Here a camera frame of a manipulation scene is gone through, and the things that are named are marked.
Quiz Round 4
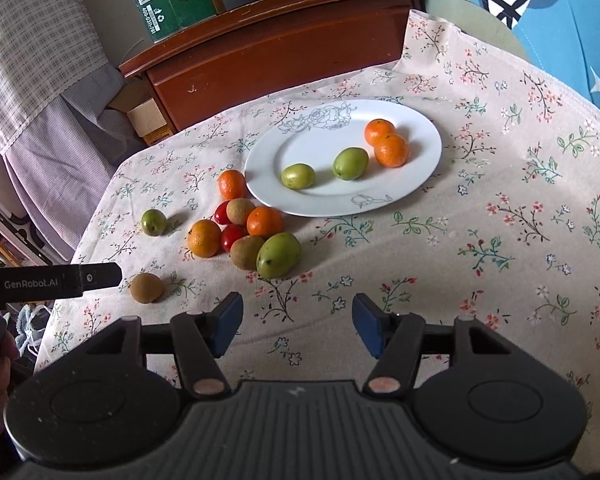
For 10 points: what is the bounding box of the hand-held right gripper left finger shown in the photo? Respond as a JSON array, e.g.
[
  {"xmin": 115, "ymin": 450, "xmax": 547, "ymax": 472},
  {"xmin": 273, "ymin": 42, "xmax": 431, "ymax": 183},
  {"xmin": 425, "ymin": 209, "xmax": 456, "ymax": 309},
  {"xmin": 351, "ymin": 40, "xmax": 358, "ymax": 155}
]
[{"xmin": 87, "ymin": 291, "xmax": 244, "ymax": 398}]

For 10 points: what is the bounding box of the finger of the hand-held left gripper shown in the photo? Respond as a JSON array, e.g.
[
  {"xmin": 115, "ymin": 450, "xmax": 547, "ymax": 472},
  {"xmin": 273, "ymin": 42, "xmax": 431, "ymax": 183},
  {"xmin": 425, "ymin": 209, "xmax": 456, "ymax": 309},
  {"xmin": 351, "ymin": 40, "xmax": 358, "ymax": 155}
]
[{"xmin": 80, "ymin": 261, "xmax": 122, "ymax": 293}]

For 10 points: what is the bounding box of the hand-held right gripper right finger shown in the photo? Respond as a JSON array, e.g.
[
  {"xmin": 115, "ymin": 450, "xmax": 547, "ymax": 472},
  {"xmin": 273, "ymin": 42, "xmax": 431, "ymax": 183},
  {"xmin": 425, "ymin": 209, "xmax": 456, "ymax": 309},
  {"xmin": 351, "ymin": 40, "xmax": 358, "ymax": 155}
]
[{"xmin": 352, "ymin": 292, "xmax": 518, "ymax": 397}]

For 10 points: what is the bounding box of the brown kiwi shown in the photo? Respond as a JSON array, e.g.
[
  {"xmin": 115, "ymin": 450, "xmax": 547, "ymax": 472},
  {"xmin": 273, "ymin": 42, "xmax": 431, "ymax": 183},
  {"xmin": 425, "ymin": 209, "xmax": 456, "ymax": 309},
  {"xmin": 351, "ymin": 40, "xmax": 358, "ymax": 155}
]
[
  {"xmin": 226, "ymin": 198, "xmax": 257, "ymax": 226},
  {"xmin": 229, "ymin": 235, "xmax": 266, "ymax": 271},
  {"xmin": 130, "ymin": 273, "xmax": 165, "ymax": 304}
]

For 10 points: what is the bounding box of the green jujube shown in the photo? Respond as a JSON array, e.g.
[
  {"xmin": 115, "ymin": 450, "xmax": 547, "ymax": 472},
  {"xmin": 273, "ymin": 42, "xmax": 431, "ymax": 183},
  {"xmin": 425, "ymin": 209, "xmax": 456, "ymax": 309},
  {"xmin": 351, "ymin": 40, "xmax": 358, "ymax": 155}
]
[
  {"xmin": 141, "ymin": 209, "xmax": 168, "ymax": 237},
  {"xmin": 332, "ymin": 147, "xmax": 370, "ymax": 181},
  {"xmin": 256, "ymin": 232, "xmax": 302, "ymax": 279},
  {"xmin": 281, "ymin": 163, "xmax": 315, "ymax": 191}
]

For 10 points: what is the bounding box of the orange mandarin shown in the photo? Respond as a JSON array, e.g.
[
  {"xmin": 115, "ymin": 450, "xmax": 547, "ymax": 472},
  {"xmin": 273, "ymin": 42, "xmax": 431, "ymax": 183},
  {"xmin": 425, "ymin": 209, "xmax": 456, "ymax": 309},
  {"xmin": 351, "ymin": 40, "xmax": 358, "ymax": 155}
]
[
  {"xmin": 187, "ymin": 220, "xmax": 222, "ymax": 258},
  {"xmin": 246, "ymin": 206, "xmax": 284, "ymax": 239},
  {"xmin": 373, "ymin": 133, "xmax": 410, "ymax": 168},
  {"xmin": 364, "ymin": 119, "xmax": 397, "ymax": 148},
  {"xmin": 217, "ymin": 169, "xmax": 248, "ymax": 200}
]

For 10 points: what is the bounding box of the white oval plate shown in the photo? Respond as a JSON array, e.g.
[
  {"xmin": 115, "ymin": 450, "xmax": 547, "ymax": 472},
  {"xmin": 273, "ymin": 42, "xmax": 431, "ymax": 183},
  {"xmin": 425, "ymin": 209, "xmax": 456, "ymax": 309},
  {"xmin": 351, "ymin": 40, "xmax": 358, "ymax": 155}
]
[{"xmin": 244, "ymin": 99, "xmax": 442, "ymax": 217}]

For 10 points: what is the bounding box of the light blue knitted cloth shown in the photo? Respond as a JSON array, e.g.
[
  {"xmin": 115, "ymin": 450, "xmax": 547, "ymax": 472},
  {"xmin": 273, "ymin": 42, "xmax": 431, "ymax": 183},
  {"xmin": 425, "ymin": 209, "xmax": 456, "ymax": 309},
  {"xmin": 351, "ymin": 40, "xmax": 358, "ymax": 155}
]
[{"xmin": 12, "ymin": 305, "xmax": 56, "ymax": 356}]

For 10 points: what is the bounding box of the lilac cloth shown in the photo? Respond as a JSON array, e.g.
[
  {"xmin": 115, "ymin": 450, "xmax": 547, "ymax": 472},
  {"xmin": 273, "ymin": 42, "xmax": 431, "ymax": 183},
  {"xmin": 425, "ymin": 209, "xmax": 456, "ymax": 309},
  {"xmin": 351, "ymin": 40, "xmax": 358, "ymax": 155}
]
[{"xmin": 2, "ymin": 97, "xmax": 146, "ymax": 261}]

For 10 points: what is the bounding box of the small cardboard box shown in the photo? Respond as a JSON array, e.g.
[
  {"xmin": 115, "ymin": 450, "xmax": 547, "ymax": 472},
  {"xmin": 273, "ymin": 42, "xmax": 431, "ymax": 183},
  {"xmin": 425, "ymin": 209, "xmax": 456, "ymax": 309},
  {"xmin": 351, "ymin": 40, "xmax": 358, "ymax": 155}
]
[{"xmin": 126, "ymin": 97, "xmax": 173, "ymax": 146}]

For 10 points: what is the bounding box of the floral tablecloth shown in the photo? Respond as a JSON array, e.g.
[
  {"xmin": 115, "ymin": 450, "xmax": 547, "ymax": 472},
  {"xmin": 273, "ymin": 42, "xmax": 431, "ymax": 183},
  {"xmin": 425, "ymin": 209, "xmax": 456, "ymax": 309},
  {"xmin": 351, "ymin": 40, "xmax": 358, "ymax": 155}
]
[{"xmin": 32, "ymin": 9, "xmax": 600, "ymax": 453}]

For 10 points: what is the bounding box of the open brown cardboard box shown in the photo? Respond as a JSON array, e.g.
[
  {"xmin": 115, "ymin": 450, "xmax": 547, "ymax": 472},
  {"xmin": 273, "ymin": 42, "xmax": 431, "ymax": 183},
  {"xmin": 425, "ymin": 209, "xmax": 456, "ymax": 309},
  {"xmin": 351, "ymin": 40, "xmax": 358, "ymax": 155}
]
[{"xmin": 105, "ymin": 76, "xmax": 153, "ymax": 111}]

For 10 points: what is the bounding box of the grey cloth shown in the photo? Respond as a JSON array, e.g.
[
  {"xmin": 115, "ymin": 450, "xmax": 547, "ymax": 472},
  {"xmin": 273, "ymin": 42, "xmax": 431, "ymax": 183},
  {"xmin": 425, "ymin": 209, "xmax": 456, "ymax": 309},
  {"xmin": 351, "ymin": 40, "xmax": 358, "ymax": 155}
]
[{"xmin": 62, "ymin": 62, "xmax": 131, "ymax": 126}]

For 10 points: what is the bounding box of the checked cloth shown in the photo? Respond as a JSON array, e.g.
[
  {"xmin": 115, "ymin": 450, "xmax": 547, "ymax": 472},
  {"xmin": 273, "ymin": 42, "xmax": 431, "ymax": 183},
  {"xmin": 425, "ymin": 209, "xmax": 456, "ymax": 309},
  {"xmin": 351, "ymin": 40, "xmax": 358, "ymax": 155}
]
[{"xmin": 0, "ymin": 0, "xmax": 111, "ymax": 153}]

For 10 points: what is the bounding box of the brown wooden headboard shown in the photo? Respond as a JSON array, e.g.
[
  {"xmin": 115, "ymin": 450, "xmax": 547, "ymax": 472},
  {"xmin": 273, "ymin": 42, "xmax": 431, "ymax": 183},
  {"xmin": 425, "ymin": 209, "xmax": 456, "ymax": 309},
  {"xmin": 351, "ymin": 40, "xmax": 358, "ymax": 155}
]
[{"xmin": 118, "ymin": 0, "xmax": 431, "ymax": 133}]

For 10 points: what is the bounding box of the pale green bed sheet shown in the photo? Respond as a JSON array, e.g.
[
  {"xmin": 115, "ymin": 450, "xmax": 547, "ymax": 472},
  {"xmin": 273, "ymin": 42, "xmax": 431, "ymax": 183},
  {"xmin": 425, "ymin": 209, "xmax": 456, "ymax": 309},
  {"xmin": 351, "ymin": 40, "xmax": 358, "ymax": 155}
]
[{"xmin": 422, "ymin": 0, "xmax": 531, "ymax": 68}]

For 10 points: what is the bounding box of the blue printed bedding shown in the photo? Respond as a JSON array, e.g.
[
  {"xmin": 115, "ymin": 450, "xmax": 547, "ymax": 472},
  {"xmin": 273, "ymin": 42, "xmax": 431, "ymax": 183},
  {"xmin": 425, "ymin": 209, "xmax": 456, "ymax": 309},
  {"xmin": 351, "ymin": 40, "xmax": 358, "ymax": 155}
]
[{"xmin": 390, "ymin": 0, "xmax": 600, "ymax": 121}]

